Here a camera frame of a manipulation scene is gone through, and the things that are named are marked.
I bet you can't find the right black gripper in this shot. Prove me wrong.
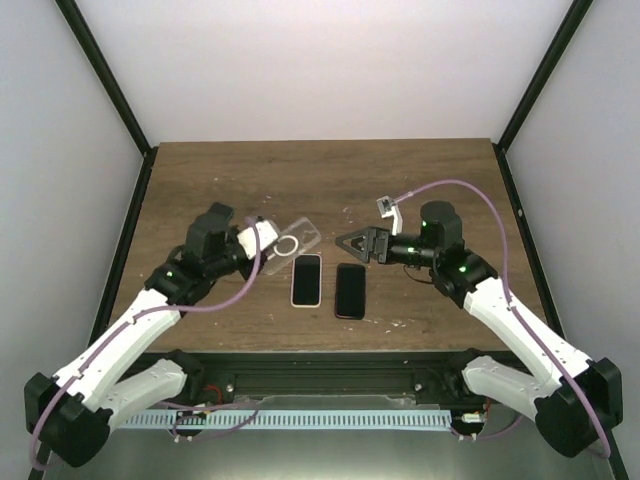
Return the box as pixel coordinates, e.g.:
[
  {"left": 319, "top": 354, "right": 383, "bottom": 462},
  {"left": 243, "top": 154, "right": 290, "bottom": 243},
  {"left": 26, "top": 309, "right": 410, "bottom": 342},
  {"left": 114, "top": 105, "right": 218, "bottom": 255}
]
[{"left": 336, "top": 227, "right": 438, "bottom": 268}]

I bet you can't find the black phone case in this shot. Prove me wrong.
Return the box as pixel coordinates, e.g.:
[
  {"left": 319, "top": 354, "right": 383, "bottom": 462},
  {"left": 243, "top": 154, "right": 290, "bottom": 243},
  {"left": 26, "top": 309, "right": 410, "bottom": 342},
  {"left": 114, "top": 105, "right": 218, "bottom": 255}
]
[{"left": 333, "top": 262, "right": 368, "bottom": 320}]

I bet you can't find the beige phone case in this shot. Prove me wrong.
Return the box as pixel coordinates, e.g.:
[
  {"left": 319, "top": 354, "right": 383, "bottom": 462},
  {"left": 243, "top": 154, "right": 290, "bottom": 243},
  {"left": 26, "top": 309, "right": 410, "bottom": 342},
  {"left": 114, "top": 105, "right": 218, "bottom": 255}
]
[{"left": 290, "top": 253, "right": 324, "bottom": 309}]

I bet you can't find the clear magsafe phone case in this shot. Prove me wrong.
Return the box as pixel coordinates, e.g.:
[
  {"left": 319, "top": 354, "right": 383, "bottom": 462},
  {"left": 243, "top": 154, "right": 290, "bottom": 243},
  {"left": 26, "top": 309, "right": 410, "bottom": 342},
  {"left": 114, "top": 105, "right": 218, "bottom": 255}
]
[{"left": 262, "top": 217, "right": 321, "bottom": 275}]

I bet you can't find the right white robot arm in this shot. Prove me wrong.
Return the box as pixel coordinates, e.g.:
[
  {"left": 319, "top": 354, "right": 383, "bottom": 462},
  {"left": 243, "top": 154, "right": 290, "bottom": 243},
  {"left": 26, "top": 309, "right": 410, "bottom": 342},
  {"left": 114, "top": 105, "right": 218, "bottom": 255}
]
[{"left": 335, "top": 197, "right": 623, "bottom": 458}]

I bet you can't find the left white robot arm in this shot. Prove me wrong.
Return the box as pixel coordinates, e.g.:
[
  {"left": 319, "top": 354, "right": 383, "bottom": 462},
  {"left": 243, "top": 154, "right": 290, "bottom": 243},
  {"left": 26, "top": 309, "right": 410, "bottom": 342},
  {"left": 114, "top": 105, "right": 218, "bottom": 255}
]
[{"left": 24, "top": 203, "right": 280, "bottom": 471}]

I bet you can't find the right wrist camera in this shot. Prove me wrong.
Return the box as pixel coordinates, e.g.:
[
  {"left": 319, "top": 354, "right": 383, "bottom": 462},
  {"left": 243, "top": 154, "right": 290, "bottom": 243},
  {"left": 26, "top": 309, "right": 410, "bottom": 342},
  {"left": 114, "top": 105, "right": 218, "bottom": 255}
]
[{"left": 376, "top": 196, "right": 403, "bottom": 235}]

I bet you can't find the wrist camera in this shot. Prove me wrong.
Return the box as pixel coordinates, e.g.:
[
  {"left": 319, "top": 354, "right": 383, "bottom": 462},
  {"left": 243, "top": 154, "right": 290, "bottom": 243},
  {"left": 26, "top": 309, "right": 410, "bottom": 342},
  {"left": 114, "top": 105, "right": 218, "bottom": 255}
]
[
  {"left": 376, "top": 196, "right": 403, "bottom": 235},
  {"left": 237, "top": 217, "right": 280, "bottom": 260}
]

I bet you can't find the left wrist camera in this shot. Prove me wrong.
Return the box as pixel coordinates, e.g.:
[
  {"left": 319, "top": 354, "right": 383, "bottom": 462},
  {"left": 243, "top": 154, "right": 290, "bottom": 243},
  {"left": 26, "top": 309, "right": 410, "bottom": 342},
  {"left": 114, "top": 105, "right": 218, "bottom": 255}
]
[{"left": 237, "top": 217, "right": 280, "bottom": 260}]

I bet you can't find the black aluminium frame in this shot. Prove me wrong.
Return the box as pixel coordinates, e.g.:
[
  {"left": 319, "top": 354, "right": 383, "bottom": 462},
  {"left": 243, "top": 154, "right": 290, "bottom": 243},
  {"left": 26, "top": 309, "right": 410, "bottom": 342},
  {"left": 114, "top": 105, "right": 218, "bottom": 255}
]
[{"left": 27, "top": 0, "right": 640, "bottom": 480}]

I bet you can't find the light blue slotted cable duct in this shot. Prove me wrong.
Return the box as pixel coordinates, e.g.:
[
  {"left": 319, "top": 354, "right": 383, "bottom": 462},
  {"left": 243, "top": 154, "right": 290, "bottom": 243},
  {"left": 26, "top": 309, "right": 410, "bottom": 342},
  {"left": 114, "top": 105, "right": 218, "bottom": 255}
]
[{"left": 121, "top": 409, "right": 452, "bottom": 432}]

